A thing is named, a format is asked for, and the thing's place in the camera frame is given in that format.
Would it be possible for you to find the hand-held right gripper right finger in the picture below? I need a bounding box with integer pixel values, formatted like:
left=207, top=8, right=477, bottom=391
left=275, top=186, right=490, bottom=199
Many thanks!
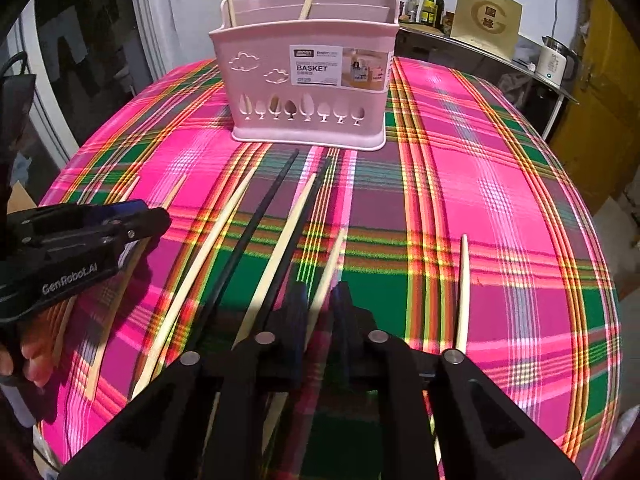
left=330, top=281, right=583, bottom=480

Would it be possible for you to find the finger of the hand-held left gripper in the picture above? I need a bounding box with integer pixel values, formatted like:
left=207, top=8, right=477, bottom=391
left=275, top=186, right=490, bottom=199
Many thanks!
left=114, top=207, right=172, bottom=262
left=80, top=199, right=150, bottom=227

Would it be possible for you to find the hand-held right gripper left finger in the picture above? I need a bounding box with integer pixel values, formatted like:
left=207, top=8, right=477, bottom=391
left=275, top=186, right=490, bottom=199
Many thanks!
left=57, top=282, right=308, bottom=480

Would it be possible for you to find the black chopstick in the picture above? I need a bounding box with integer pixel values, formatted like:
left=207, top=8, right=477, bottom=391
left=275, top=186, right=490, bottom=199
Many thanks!
left=271, top=156, right=332, bottom=312
left=189, top=149, right=300, bottom=352

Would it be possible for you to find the pink plastic utensil basket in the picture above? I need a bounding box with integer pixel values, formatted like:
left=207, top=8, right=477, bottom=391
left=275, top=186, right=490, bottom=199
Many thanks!
left=208, top=0, right=402, bottom=149

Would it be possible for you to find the person's left hand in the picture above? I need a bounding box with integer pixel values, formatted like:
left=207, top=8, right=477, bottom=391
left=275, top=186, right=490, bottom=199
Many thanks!
left=0, top=327, right=55, bottom=390

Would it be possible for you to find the pink plaid tablecloth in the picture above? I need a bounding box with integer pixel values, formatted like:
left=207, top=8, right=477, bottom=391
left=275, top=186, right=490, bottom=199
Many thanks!
left=37, top=57, right=621, bottom=480

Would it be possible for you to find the steel kitchen counter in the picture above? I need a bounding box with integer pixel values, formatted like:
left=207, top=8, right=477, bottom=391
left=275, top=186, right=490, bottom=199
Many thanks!
left=395, top=22, right=581, bottom=141

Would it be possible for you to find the yellow wooden door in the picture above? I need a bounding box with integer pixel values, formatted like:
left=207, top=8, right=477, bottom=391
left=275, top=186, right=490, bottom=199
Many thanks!
left=547, top=0, right=640, bottom=213

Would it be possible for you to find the white electric kettle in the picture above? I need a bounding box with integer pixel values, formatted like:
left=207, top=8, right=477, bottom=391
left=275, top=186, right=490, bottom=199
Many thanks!
left=535, top=35, right=581, bottom=82

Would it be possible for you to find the gold gift box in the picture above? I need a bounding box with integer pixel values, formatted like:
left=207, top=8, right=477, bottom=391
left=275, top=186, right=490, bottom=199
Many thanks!
left=450, top=0, right=524, bottom=61

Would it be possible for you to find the white door frame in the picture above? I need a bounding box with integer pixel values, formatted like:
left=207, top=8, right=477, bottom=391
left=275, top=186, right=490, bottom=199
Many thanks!
left=15, top=0, right=176, bottom=161

